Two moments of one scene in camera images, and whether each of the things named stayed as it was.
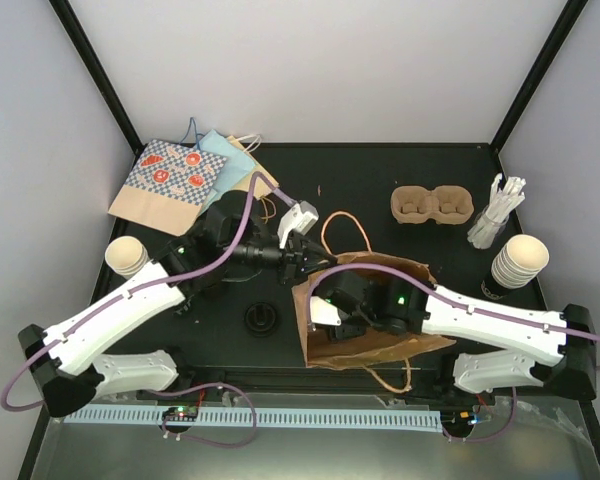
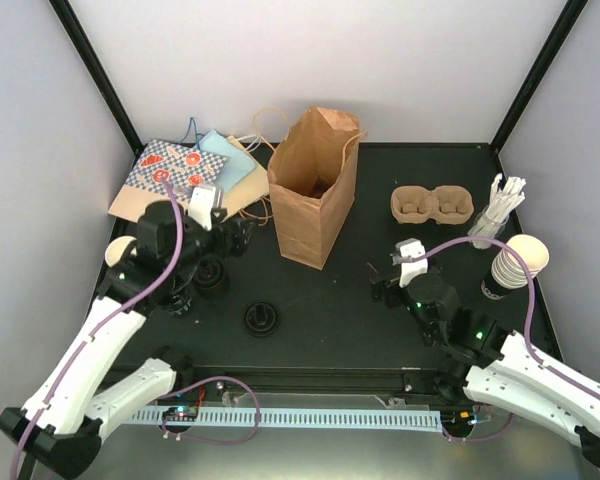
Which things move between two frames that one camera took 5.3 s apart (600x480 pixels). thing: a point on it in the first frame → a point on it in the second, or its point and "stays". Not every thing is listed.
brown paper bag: x=324 y=351 → x=312 y=177
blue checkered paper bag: x=166 y=186 stays
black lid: x=260 y=317 stays
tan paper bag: x=259 y=190 stays
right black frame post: x=570 y=15 stays
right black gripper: x=335 y=334 → x=391 y=299
